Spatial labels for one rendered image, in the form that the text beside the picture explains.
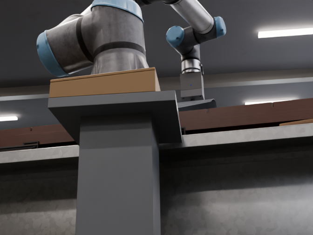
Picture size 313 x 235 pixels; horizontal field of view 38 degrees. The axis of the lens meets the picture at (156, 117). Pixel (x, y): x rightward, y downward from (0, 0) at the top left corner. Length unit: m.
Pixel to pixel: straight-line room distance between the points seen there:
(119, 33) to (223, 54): 8.11
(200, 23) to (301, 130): 0.70
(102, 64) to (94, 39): 0.08
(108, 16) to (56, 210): 0.56
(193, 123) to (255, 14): 6.81
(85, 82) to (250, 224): 0.55
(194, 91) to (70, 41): 0.80
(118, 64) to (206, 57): 8.19
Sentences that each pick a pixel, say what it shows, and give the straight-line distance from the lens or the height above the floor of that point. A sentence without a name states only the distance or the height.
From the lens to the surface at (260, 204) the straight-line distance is 1.18.
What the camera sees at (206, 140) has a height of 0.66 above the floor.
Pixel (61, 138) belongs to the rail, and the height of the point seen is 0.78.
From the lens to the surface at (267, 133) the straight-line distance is 1.06.
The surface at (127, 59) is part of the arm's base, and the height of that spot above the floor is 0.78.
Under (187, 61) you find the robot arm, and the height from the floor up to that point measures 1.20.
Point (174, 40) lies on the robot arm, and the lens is 1.74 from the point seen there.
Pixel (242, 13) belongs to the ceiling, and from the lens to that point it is 7.98.
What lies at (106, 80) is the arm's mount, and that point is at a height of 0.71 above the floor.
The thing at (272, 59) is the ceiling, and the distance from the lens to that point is 9.50.
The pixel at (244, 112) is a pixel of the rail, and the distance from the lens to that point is 1.29.
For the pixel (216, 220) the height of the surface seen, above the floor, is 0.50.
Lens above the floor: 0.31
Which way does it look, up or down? 22 degrees up
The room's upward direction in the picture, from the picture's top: 1 degrees counter-clockwise
